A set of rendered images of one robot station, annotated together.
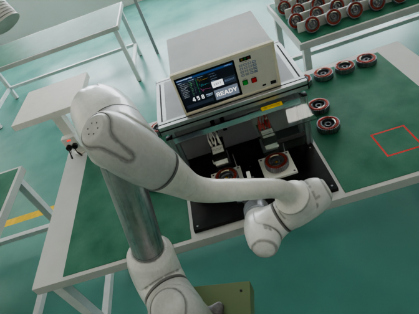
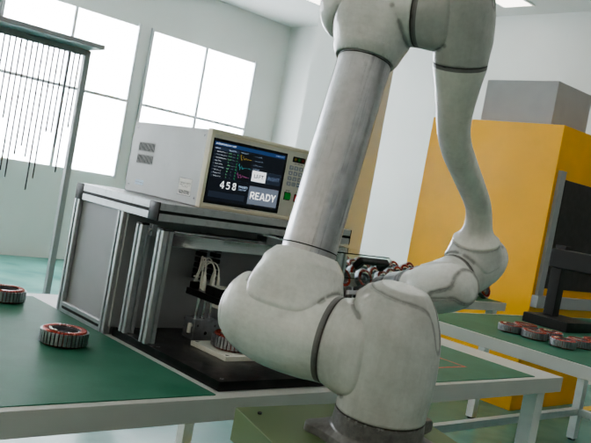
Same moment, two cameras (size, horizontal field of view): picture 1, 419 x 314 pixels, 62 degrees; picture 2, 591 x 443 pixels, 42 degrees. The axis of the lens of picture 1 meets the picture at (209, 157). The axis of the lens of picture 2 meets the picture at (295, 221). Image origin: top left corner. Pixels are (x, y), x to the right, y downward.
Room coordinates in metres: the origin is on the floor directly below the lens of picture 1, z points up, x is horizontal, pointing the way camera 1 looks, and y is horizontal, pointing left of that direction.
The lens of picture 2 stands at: (-0.18, 1.35, 1.20)
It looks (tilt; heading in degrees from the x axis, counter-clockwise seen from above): 2 degrees down; 311
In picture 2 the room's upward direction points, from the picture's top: 10 degrees clockwise
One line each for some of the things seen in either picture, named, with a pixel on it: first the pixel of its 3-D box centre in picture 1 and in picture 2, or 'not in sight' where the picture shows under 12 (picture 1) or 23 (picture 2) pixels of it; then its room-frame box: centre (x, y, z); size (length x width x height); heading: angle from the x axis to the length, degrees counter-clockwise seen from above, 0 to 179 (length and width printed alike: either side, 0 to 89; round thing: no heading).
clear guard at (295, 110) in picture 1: (280, 118); (331, 257); (1.14, -0.34, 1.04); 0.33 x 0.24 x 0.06; 174
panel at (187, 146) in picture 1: (235, 119); (220, 277); (1.41, -0.19, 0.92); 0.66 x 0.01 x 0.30; 84
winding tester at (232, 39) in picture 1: (219, 60); (228, 172); (1.48, -0.21, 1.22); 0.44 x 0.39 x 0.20; 84
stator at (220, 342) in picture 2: (226, 177); (233, 340); (1.17, -0.04, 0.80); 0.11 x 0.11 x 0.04
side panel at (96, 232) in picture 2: not in sight; (92, 263); (1.59, 0.12, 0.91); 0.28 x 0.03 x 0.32; 174
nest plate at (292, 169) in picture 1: (277, 166); not in sight; (1.14, -0.28, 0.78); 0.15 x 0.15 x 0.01; 84
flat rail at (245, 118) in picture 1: (235, 120); (260, 250); (1.26, -0.17, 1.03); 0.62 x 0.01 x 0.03; 84
